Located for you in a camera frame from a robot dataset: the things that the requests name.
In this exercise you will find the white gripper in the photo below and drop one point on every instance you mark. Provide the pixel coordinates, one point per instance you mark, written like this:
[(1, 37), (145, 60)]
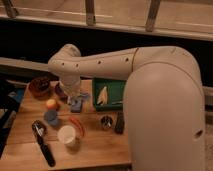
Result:
[(70, 85)]

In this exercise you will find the grey blue towel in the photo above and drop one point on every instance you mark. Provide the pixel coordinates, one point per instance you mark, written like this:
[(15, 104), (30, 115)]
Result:
[(82, 96)]

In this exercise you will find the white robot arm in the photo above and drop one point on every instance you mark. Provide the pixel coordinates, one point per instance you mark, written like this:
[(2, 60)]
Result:
[(163, 101)]

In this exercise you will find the small metal cup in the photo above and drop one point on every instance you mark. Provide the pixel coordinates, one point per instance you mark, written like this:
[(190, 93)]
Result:
[(106, 122)]

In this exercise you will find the purple bowl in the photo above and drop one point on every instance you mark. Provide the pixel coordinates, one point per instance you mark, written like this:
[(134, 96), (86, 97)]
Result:
[(59, 92)]

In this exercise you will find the blue sponge block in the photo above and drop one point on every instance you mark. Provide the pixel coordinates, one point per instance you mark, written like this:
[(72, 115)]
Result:
[(76, 106)]

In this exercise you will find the red yellow apple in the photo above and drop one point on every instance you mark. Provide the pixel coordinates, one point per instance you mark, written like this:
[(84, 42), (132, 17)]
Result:
[(52, 104)]

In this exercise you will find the dark red bowl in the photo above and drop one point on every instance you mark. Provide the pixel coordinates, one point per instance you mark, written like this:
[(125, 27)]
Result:
[(40, 86)]

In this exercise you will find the red chili pepper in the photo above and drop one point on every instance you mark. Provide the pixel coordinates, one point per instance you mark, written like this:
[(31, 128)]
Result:
[(78, 124)]

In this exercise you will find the yellow wedge in tray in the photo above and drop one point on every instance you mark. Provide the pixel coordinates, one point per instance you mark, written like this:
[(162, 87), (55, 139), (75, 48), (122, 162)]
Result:
[(103, 96)]

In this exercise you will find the blue round lid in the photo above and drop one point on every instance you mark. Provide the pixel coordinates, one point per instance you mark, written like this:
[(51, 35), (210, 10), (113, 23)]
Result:
[(51, 117)]

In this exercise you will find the green plastic tray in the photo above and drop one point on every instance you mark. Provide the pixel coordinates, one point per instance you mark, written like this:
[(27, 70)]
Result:
[(115, 89)]

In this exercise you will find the black object at left edge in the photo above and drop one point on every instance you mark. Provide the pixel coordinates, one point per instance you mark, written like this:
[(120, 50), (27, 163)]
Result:
[(8, 105)]

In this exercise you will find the black rectangular block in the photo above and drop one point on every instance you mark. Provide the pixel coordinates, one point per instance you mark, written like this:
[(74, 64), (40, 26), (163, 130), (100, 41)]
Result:
[(120, 124)]

